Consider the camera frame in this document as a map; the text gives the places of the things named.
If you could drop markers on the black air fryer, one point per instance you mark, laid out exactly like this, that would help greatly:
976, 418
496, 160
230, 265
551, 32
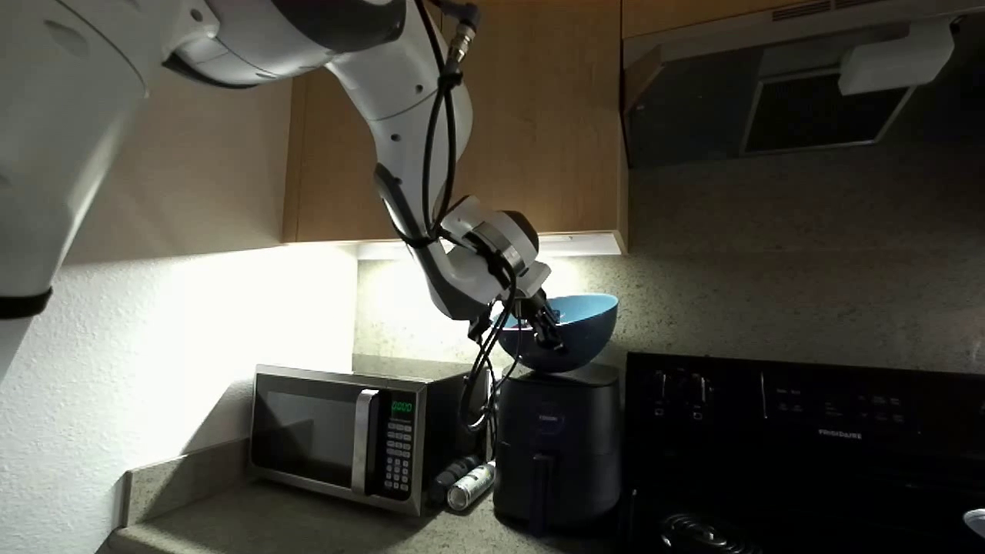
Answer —
559, 450

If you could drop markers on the pale round dish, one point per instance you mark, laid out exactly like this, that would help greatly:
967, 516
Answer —
976, 525

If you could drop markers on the steel range hood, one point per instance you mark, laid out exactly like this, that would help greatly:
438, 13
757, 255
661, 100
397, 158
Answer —
710, 102

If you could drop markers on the white box on hood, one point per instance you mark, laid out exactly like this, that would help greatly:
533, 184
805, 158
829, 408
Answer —
893, 61

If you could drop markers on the wooden wall cabinet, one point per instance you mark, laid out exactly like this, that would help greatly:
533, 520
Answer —
554, 111

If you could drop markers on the white labelled spice bottle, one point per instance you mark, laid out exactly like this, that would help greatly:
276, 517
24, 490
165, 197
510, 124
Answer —
474, 489

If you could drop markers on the silver microwave oven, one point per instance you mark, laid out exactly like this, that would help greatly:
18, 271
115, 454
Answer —
317, 434

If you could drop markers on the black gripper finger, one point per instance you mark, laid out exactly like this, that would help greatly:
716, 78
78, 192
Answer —
547, 329

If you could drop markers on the blue bowl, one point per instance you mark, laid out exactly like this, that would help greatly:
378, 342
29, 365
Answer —
581, 339

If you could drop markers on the shiny dark pot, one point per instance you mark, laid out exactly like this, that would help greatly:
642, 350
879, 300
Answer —
710, 537

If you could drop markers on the black kitchen stove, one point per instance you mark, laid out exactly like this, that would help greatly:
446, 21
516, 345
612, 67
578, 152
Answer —
810, 450

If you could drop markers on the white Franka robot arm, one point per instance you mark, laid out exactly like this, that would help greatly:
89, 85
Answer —
411, 80

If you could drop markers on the grey wrist camera bar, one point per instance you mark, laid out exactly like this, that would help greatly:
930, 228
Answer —
533, 280

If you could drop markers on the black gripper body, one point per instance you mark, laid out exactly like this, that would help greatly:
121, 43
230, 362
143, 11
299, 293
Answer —
524, 312

